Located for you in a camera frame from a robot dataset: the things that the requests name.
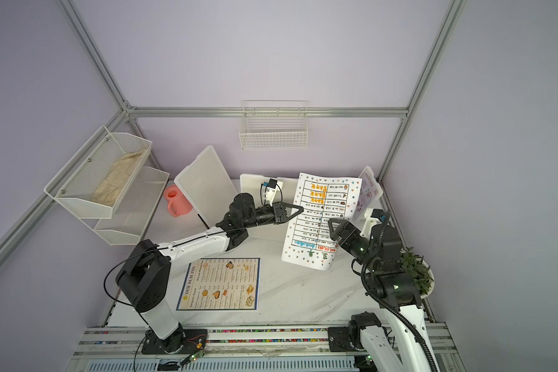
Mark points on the large white board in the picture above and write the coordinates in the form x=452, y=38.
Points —
x=252, y=184
x=207, y=186

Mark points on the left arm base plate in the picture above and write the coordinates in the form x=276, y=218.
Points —
x=179, y=342

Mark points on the pink plastic cup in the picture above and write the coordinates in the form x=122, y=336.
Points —
x=177, y=203

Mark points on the large dim sum menu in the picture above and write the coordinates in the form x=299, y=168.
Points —
x=221, y=285

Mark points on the beige cloth in shelf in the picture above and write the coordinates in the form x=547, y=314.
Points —
x=110, y=189

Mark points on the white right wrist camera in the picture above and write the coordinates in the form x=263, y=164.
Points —
x=373, y=217

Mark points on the white wire wall basket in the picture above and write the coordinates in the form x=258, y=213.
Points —
x=274, y=125

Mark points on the large white board rear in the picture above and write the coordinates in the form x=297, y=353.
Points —
x=207, y=186

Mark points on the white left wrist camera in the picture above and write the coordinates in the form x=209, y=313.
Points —
x=271, y=192

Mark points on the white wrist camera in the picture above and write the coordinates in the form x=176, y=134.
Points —
x=271, y=192
x=373, y=217

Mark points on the small special menu flyer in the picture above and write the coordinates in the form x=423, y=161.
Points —
x=365, y=198

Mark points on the upper white mesh shelf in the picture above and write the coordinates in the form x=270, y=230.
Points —
x=75, y=183

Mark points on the potted green plant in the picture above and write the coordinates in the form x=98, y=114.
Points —
x=419, y=270

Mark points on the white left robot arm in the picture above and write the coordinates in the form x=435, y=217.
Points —
x=144, y=276

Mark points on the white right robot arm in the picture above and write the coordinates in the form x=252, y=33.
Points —
x=378, y=248

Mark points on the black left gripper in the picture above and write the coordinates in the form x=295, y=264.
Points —
x=279, y=211

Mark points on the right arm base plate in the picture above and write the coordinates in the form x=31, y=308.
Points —
x=348, y=338

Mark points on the aluminium front rail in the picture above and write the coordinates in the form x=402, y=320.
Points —
x=265, y=341

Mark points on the large white board front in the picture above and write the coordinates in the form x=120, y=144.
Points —
x=252, y=184

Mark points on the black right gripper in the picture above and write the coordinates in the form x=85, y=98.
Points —
x=347, y=229

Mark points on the narrow white rack box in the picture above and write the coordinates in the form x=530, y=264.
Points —
x=367, y=178

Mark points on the dotted table price menu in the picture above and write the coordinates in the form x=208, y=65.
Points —
x=307, y=241

